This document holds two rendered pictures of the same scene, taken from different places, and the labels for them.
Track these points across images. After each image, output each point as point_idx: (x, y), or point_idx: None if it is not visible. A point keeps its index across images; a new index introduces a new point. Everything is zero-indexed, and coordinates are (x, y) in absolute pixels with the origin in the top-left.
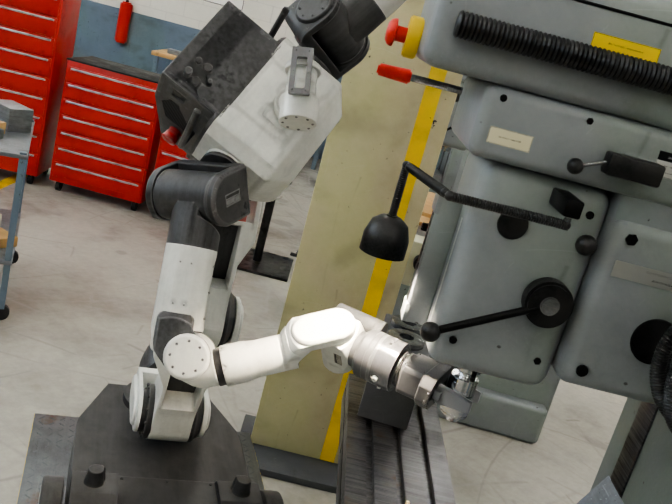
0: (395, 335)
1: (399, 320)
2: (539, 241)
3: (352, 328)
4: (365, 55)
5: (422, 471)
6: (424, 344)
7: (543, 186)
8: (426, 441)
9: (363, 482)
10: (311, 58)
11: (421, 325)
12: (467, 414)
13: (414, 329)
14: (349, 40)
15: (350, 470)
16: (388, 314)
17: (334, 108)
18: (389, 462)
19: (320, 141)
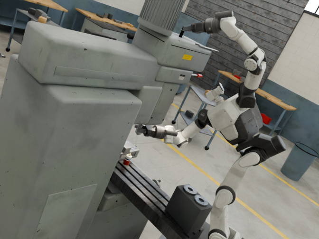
0: (191, 187)
1: (203, 198)
2: None
3: (165, 126)
4: (241, 98)
5: (145, 193)
6: (184, 189)
7: None
8: (157, 208)
9: (148, 181)
10: (216, 84)
11: (198, 201)
12: (135, 131)
13: (195, 196)
14: (240, 93)
15: (154, 183)
16: (211, 206)
17: (223, 104)
18: (152, 191)
19: (217, 111)
